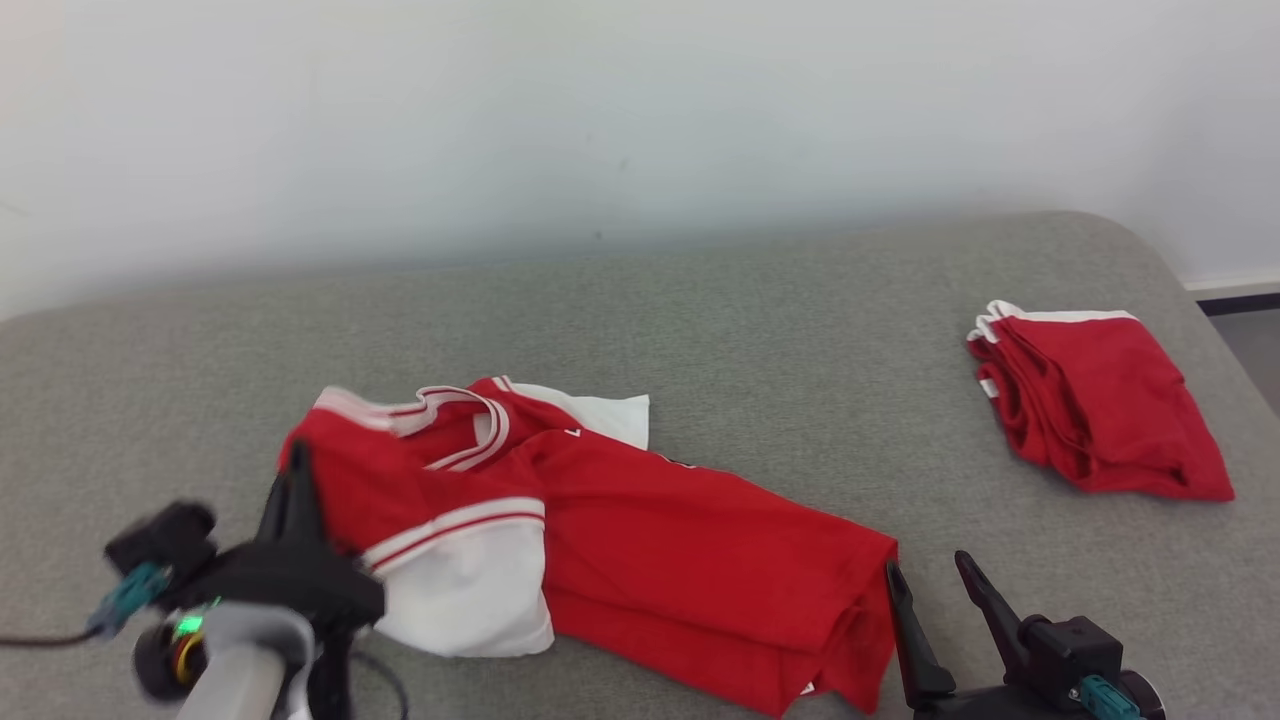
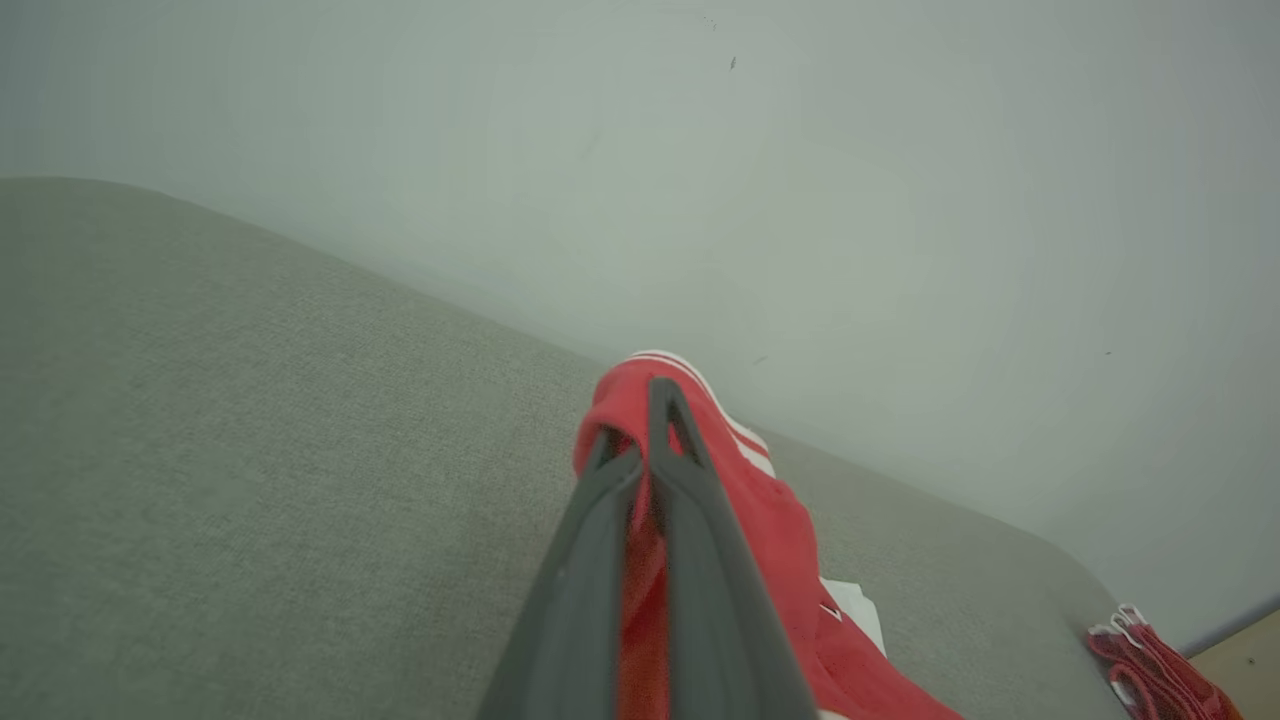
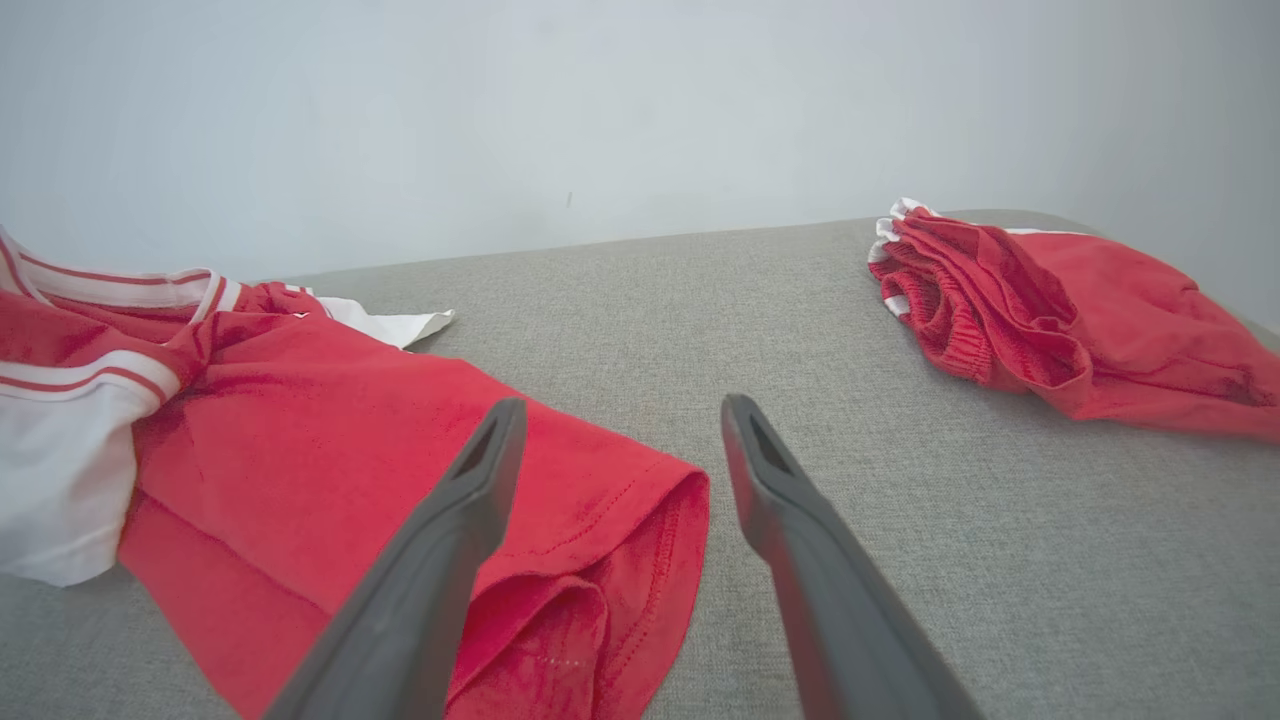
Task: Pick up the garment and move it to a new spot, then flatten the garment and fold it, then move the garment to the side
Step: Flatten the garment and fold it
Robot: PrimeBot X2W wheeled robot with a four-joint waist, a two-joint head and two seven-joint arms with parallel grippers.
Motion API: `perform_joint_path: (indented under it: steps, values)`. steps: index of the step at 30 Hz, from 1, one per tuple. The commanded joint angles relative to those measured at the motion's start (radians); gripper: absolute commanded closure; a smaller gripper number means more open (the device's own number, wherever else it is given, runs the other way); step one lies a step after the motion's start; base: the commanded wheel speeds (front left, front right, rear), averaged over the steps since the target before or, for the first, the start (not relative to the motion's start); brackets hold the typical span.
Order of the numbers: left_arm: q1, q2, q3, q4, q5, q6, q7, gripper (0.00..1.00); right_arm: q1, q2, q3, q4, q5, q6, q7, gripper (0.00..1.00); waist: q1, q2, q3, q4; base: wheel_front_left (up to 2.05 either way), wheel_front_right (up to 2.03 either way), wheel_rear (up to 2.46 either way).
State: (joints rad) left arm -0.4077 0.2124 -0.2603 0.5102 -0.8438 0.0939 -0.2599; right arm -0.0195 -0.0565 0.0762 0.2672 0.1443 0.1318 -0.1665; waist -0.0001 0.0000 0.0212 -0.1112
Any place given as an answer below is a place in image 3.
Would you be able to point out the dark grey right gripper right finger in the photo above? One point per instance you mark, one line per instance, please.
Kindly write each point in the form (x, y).
(840, 620)

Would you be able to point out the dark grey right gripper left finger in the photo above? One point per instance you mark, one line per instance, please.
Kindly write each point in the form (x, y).
(430, 590)

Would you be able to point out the red white basketball jersey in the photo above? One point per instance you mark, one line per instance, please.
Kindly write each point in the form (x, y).
(300, 450)

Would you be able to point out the red shorts with white trim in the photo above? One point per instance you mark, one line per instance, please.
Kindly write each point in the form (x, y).
(1100, 320)

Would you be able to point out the grey fabric sofa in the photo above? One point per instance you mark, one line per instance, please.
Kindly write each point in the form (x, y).
(800, 330)

